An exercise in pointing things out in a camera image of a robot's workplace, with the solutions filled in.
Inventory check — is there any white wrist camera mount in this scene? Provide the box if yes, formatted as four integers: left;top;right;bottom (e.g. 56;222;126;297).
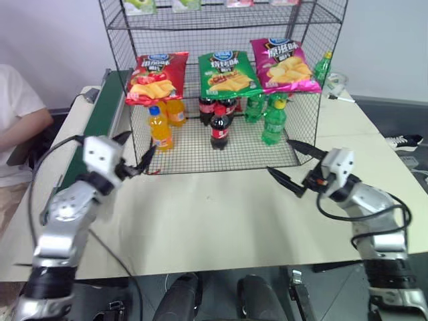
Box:
82;135;123;188
319;148;355;198

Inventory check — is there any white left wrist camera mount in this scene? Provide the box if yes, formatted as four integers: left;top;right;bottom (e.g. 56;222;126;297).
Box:
82;135;123;188

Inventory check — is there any magenta chips bag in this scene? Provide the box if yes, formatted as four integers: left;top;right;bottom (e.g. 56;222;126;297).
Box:
249;37;323;94

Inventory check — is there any red chips bag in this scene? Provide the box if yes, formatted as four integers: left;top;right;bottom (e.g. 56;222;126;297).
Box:
125;51;191;107

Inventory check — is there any metal table clamp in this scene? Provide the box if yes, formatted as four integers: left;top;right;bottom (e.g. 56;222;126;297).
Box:
289;269;317;321

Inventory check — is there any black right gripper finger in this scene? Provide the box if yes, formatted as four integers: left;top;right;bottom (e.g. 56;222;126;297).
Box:
286;139;328;162
267;168;307;199

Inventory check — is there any thin black table cable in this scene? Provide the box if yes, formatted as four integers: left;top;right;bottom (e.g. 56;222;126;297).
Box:
87;229;144;321

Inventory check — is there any orange soda bottle blue cap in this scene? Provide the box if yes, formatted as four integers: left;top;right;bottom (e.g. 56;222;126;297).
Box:
148;106;177;153

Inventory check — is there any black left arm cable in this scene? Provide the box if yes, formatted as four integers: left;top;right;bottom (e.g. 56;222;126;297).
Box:
26;134;86;248

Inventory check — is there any black wire mesh rack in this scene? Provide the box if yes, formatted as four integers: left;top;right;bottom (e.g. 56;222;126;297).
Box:
98;0;348;177

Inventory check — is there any white round container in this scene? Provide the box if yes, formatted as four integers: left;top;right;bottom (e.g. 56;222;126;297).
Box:
326;72;350;94

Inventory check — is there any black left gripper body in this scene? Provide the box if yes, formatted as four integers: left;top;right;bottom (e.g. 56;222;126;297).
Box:
115;160;143;181

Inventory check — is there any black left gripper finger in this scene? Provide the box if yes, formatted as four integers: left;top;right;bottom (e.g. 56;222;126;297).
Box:
112;130;132;147
136;144;156;175

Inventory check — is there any cola bottle red cap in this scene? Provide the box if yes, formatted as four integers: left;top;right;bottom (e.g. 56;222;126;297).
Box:
209;106;232;150

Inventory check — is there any green conveyor belt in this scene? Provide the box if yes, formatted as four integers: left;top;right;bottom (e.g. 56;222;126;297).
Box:
49;68;134;215

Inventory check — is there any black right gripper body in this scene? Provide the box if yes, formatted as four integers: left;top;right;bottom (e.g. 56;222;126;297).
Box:
302;156;328;194

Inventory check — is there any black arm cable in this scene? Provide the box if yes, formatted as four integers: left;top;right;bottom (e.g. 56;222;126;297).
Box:
26;134;86;248
316;182;412;248

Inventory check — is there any green chips bag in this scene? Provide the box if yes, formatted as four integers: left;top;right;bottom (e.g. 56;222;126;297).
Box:
197;49;265;99

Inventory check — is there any person in white shirt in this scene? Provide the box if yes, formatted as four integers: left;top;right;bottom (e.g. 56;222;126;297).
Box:
0;63;54;241

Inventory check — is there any black and white sneaker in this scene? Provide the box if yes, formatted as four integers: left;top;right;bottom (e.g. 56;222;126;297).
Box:
384;134;424;148

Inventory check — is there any green soda bottle yellow cap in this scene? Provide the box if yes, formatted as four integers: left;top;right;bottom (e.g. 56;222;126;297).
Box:
260;94;289;146

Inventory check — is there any dark rounded shape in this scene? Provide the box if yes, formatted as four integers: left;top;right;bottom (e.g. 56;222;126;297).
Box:
237;274;285;321
155;272;203;321

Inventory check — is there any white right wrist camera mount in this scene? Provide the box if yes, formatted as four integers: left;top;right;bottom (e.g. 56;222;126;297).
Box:
319;148;355;198

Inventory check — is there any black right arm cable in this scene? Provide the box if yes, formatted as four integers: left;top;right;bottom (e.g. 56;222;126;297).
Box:
316;182;412;248

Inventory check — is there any green snack pack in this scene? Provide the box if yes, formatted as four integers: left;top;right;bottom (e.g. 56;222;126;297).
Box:
122;0;158;15
172;0;202;13

